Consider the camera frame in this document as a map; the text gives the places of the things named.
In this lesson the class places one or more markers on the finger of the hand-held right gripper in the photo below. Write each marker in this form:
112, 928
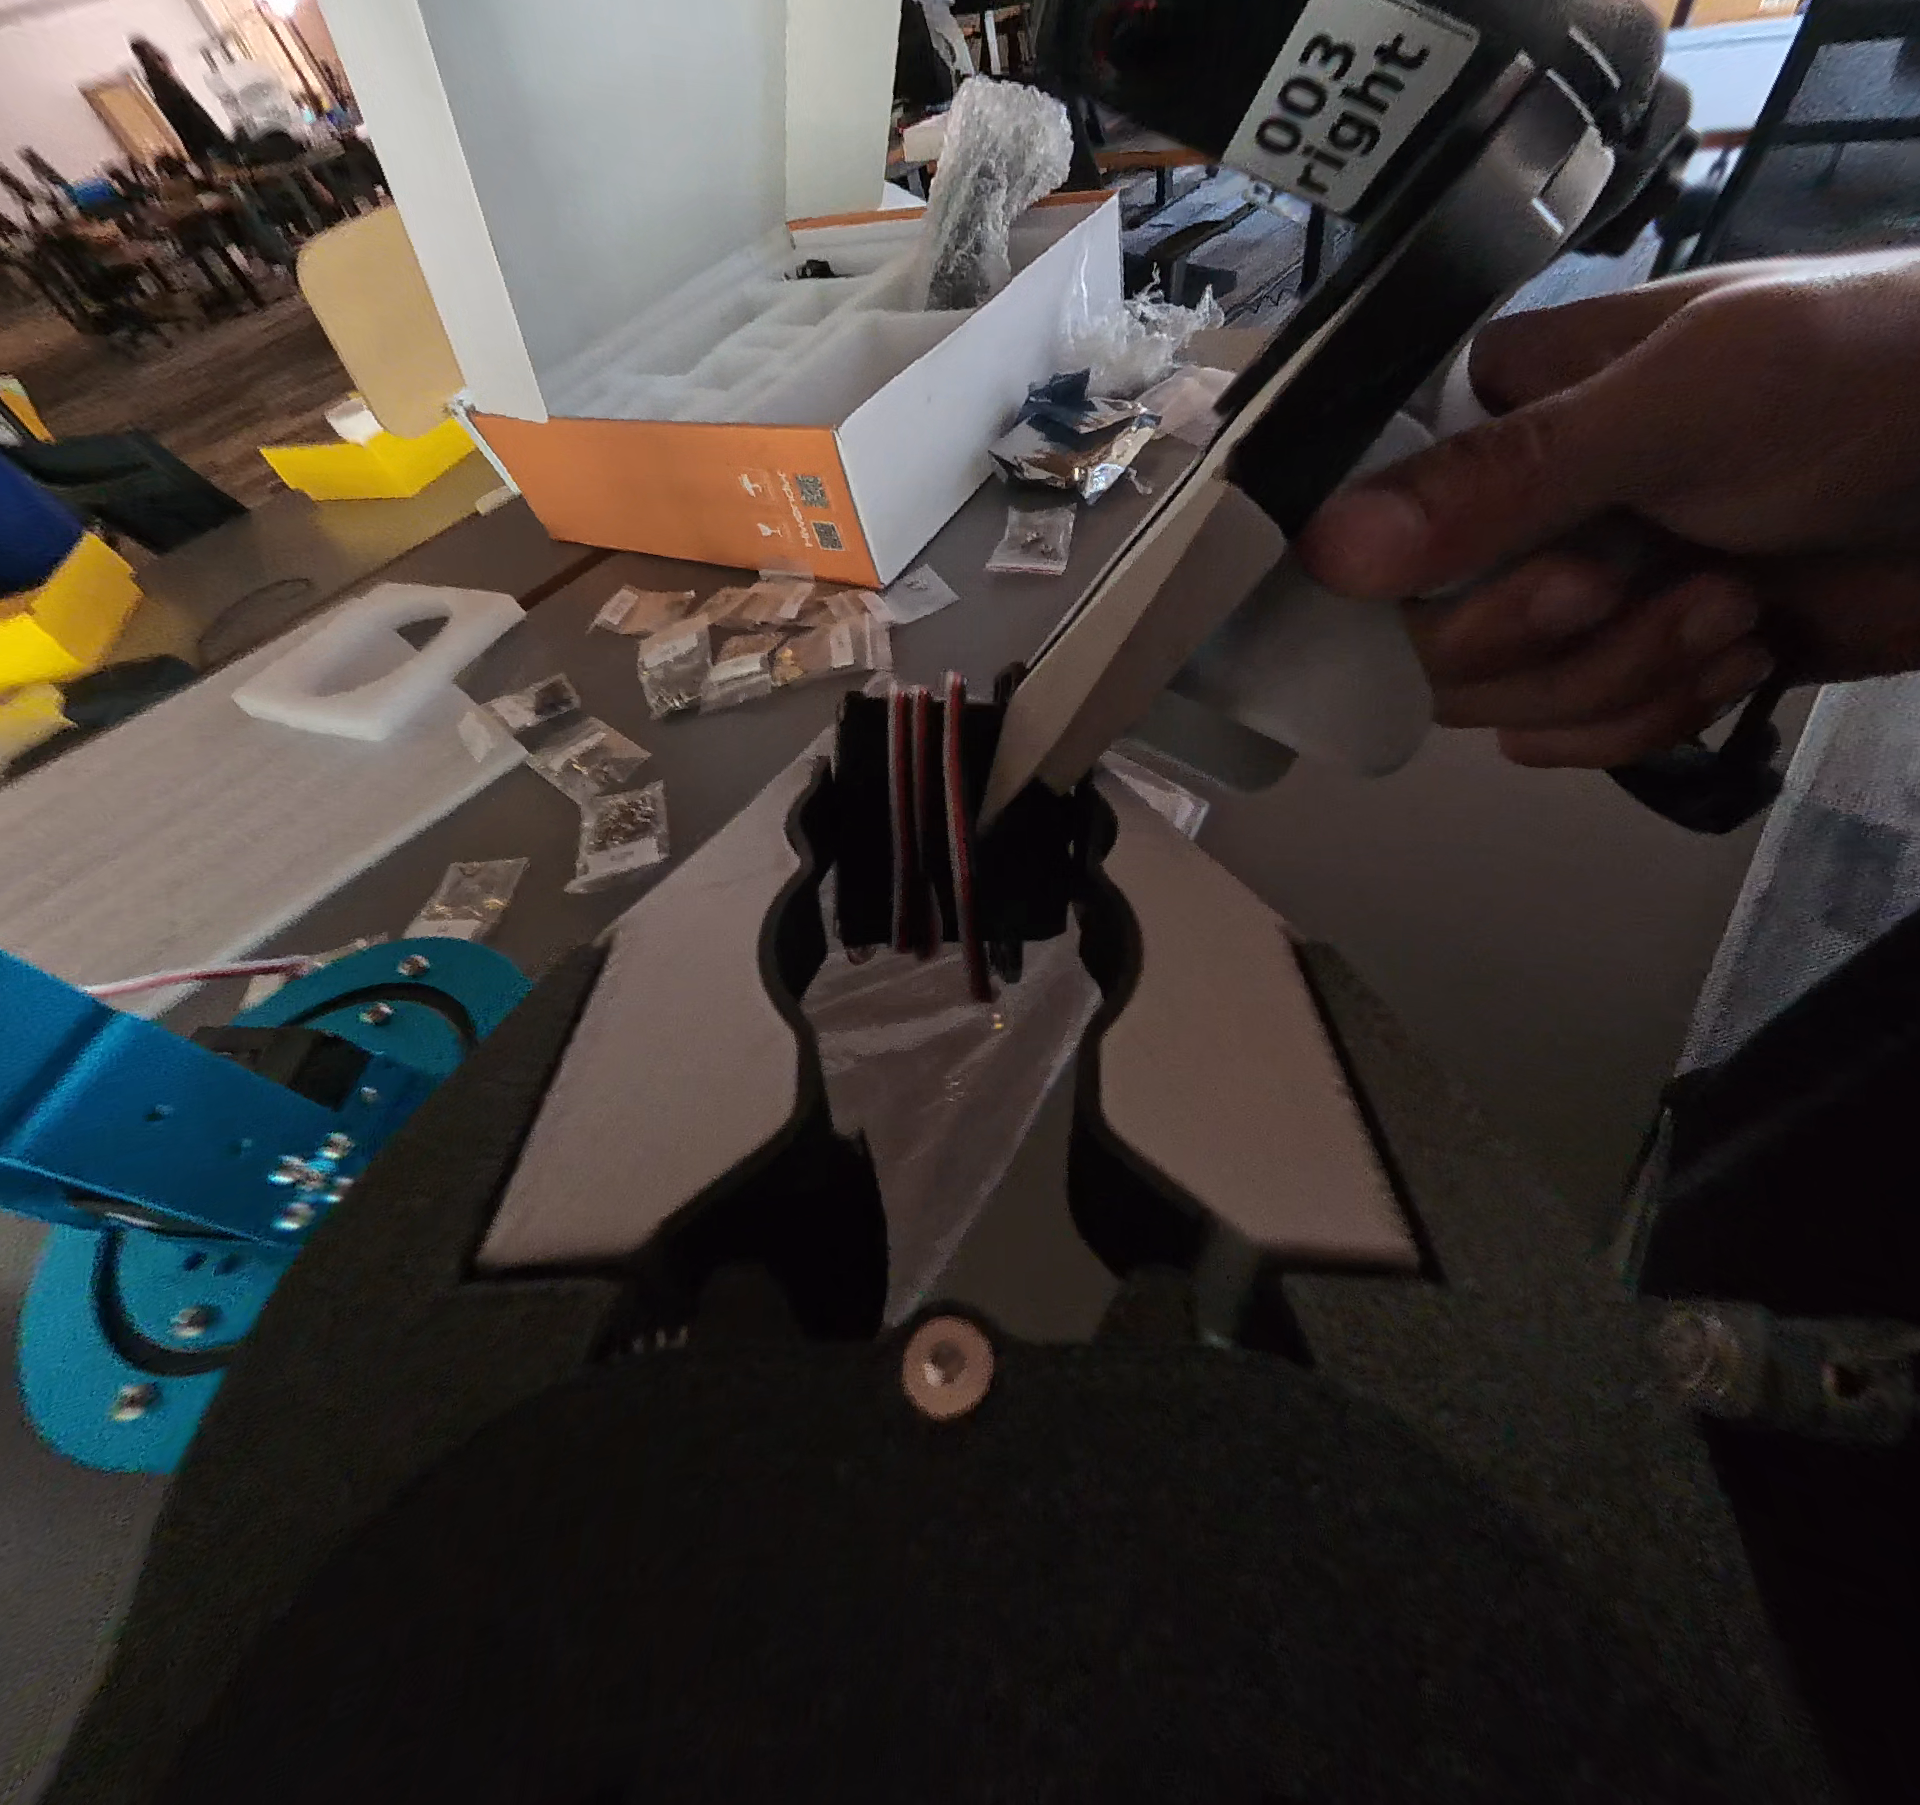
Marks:
1154, 635

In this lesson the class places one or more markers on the black mesh chair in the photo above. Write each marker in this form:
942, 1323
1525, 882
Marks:
1844, 95

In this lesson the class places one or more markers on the large clear plastic bag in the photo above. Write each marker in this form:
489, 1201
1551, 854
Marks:
961, 1084

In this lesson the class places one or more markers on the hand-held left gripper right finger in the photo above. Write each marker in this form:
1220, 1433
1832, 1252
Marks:
1238, 1084

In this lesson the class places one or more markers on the white foam sheet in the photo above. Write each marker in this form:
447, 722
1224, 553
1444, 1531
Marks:
151, 814

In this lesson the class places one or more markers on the yellow foam block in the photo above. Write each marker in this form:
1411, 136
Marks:
374, 462

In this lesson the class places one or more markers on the person's right hand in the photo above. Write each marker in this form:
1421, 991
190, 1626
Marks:
1680, 515

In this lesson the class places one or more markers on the bubble wrap bundle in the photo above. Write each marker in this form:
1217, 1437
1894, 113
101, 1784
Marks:
991, 185

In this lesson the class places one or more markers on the blue toy robot arm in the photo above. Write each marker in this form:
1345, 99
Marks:
90, 1100

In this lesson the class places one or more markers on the crumpled clear plastic wrap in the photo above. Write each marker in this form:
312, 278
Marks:
1140, 335

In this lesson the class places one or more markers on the row of dark chairs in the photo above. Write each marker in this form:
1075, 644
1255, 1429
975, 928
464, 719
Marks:
151, 238

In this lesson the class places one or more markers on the large yellow foam piece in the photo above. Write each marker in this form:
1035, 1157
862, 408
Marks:
61, 621

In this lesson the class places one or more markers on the pile of small screw bags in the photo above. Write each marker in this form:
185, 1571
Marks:
674, 665

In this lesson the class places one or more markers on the dark cloth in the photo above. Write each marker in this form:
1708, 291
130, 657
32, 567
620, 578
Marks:
1800, 1175

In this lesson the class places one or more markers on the black cloth bag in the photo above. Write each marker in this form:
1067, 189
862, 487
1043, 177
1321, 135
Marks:
135, 485

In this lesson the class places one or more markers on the orange white cardboard box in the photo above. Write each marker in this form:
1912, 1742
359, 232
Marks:
884, 454

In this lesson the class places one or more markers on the silver foil bag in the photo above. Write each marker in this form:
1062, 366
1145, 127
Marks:
1073, 449

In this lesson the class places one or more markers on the white foam frame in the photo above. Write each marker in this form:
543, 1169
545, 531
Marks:
300, 687

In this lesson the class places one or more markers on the tan rounded board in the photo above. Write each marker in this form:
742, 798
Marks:
382, 321

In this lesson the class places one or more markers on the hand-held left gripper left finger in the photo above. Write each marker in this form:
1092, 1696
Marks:
645, 1084

